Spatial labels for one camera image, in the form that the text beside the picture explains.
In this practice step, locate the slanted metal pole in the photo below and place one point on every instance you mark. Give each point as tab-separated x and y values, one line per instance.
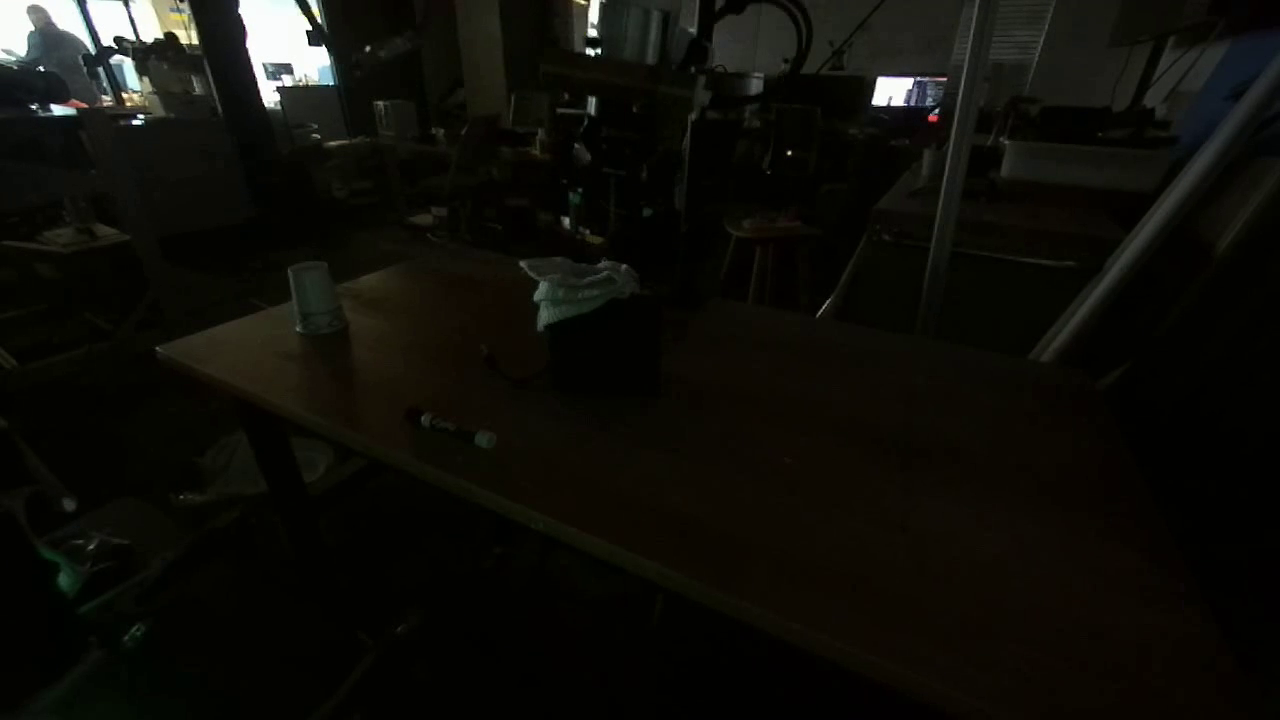
1160	215

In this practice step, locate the black basket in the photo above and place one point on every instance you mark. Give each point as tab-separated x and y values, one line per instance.
606	355

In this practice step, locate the black upright pole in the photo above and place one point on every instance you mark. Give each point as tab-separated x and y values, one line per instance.
701	174

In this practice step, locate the black white marker pen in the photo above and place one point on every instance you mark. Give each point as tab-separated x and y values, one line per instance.
459	428

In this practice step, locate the crumpled plastic on floor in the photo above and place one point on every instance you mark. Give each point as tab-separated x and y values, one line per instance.
254	465

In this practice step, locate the person in background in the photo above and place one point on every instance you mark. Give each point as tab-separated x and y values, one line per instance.
58	53

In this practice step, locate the white upright post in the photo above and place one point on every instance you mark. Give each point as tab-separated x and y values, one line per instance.
952	174

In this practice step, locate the white paper cup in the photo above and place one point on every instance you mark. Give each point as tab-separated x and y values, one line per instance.
319	297

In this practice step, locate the wooden stool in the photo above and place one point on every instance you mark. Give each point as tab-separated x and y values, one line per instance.
771	246

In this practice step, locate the lit computer monitor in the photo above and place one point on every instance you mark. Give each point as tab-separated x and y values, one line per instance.
911	89

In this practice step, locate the white towel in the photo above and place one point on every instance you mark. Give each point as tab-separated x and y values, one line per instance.
583	286

